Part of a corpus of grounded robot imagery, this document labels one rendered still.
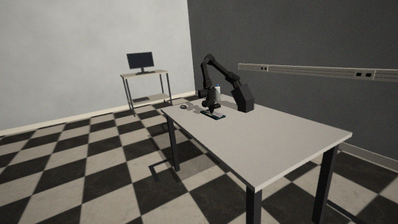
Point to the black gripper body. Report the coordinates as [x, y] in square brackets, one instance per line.
[213, 105]

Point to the dark green keyboard case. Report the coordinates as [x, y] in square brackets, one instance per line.
[214, 115]

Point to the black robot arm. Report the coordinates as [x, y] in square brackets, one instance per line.
[207, 91]

